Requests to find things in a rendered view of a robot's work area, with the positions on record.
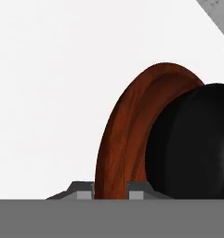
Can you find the black bowl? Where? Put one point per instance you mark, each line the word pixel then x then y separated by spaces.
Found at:
pixel 194 142

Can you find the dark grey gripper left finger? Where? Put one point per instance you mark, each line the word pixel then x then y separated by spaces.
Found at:
pixel 81 189

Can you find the brown wooden bowl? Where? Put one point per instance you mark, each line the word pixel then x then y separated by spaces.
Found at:
pixel 129 130

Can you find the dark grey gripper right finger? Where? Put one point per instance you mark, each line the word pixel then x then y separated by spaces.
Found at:
pixel 139 189

